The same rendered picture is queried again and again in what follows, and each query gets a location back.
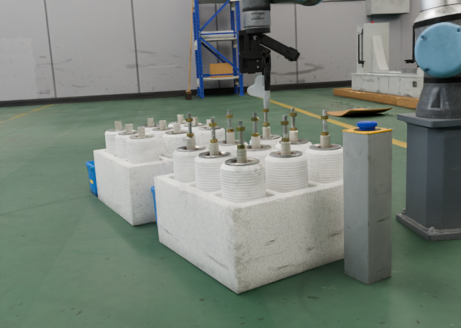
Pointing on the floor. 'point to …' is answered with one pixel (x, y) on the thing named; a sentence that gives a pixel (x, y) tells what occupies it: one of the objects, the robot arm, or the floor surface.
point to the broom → (190, 54)
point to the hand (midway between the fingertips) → (267, 103)
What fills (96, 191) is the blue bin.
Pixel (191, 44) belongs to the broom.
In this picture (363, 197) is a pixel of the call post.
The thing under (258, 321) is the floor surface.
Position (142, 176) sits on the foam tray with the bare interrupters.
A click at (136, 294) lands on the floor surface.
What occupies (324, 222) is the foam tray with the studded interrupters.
